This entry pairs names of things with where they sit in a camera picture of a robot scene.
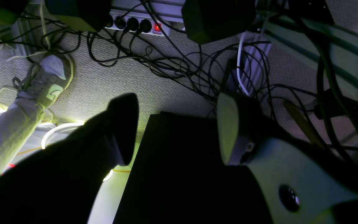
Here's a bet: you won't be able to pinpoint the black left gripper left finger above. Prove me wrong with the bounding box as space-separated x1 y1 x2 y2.
0 93 139 224

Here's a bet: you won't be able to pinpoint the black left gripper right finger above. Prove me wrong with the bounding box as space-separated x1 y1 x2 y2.
217 93 358 224

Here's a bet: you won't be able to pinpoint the white power strip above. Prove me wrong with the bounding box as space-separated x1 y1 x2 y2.
105 7 171 36

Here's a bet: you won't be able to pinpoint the white cable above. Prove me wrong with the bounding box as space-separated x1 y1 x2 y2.
236 31 251 96

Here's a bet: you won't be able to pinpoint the tangled black cables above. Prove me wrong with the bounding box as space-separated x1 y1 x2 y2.
0 0 358 175

